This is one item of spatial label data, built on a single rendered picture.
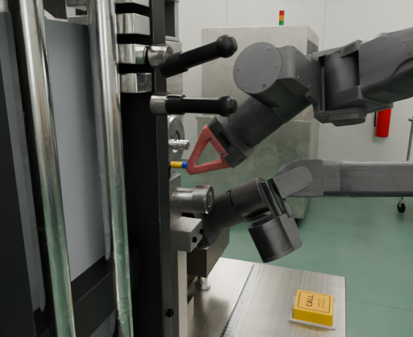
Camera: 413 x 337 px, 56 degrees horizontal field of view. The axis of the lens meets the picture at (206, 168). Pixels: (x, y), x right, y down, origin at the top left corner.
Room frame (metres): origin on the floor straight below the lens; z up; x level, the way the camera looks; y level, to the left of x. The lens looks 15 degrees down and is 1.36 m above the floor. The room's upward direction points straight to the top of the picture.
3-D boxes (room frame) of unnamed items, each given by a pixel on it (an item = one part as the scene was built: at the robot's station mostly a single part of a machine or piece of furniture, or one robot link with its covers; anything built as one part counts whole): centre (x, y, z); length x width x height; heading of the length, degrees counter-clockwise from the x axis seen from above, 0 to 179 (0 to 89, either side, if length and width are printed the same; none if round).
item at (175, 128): (0.57, 0.05, 1.25); 0.07 x 0.02 x 0.07; 161
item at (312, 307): (0.65, -0.21, 0.91); 0.07 x 0.07 x 0.02; 71
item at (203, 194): (0.52, 0.00, 1.18); 0.04 x 0.02 x 0.04; 161
